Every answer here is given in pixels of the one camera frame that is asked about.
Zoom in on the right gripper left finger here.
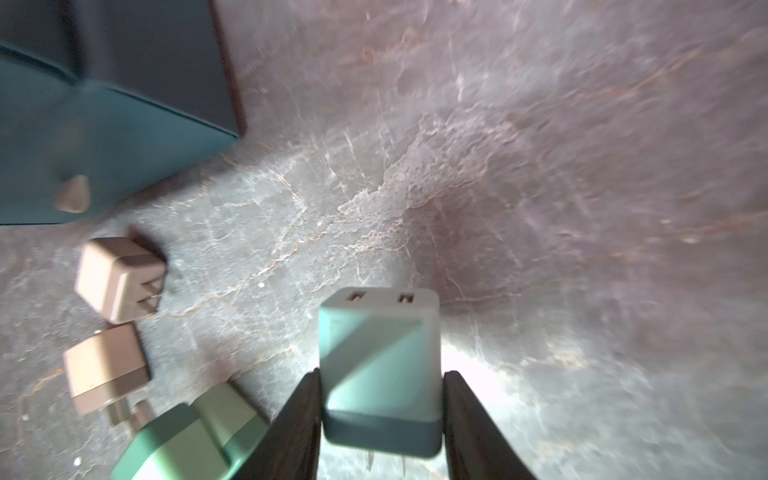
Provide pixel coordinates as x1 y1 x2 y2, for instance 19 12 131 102
232 368 322 480

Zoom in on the teal plug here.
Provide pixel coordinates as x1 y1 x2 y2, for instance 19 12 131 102
318 287 443 458

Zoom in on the teal drawer cabinet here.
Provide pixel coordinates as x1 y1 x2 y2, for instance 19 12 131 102
1 1 244 225

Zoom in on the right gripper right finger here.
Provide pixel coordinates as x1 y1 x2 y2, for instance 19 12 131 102
443 371 535 480

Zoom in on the pink plug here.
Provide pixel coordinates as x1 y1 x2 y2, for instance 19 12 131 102
63 323 150 426
74 237 167 325

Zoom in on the green plug large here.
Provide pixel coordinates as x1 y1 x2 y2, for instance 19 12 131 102
111 382 269 480

